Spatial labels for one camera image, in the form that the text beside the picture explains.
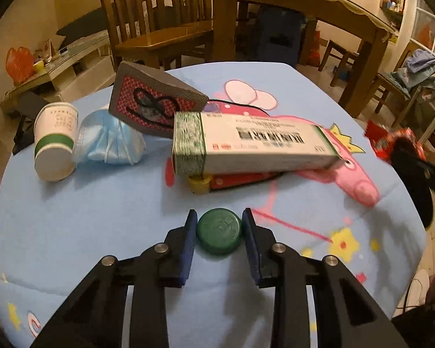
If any red snack packet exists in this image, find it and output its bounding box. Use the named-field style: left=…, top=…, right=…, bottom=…
left=363, top=119, right=427, bottom=162

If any white bottle with green band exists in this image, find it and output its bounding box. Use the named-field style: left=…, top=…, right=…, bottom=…
left=34, top=102, right=79, bottom=182

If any red patterned card packet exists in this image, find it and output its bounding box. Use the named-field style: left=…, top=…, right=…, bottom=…
left=108, top=61, right=211, bottom=139

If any blue cartoon printed tablecloth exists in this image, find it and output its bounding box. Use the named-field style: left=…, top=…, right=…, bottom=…
left=0, top=62, right=433, bottom=348

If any pile of clothes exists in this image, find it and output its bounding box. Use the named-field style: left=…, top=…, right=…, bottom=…
left=391, top=49, right=435, bottom=91

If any blue face mask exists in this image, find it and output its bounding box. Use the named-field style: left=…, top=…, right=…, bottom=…
left=72, top=109, right=146, bottom=165

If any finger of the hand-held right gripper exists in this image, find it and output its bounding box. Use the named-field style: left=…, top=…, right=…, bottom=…
left=391, top=159, right=434, bottom=230
left=389, top=134, right=435, bottom=205

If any red bag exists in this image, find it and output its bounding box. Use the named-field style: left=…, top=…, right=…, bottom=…
left=308, top=31, right=321, bottom=66

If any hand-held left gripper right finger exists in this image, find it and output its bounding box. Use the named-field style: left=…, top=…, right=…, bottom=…
left=241, top=207, right=408, bottom=348

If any white glass-top coffee table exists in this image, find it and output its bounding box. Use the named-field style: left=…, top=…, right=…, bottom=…
left=0, top=31, right=113, bottom=113

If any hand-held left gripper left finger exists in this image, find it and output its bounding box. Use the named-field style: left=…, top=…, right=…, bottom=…
left=29, top=208, right=198, bottom=348

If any green bottle cap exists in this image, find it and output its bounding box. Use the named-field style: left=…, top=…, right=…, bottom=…
left=196, top=208, right=243, bottom=255

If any wooden chair with cushion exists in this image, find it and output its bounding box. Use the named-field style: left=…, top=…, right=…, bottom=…
left=370, top=43, right=435, bottom=117

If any small wooden chair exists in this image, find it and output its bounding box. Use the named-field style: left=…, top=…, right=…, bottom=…
left=319, top=38, right=359, bottom=86

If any dark sofa cushion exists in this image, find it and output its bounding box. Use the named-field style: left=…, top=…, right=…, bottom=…
left=56, top=7, right=107, bottom=46

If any white carton with green end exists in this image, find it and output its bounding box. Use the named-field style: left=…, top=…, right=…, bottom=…
left=171, top=111, right=343, bottom=177

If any orange plastic bag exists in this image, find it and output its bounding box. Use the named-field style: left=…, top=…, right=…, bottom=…
left=5, top=46, right=35, bottom=86

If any small yellow cap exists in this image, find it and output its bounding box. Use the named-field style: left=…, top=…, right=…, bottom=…
left=188, top=175, right=214, bottom=194

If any wooden dining table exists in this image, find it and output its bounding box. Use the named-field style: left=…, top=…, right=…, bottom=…
left=210, top=0, right=399, bottom=117

